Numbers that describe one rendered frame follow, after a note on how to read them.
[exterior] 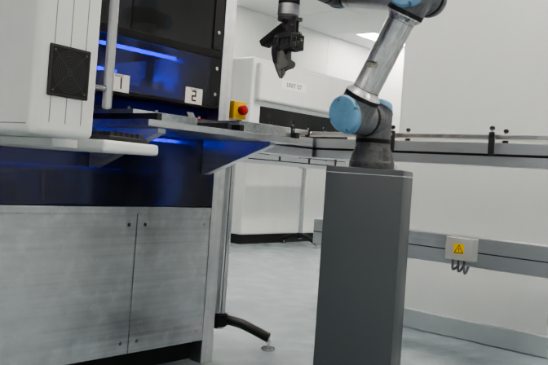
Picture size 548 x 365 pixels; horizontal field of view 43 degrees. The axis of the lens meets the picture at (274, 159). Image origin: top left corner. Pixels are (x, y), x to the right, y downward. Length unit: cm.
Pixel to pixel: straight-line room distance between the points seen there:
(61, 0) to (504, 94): 242
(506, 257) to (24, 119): 194
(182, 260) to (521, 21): 199
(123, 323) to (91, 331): 13
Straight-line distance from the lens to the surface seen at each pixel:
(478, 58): 367
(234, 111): 279
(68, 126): 167
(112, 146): 177
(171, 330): 269
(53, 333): 238
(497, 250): 292
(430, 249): 304
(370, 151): 230
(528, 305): 353
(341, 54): 1125
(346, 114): 219
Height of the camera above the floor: 75
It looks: 1 degrees up
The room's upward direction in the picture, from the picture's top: 4 degrees clockwise
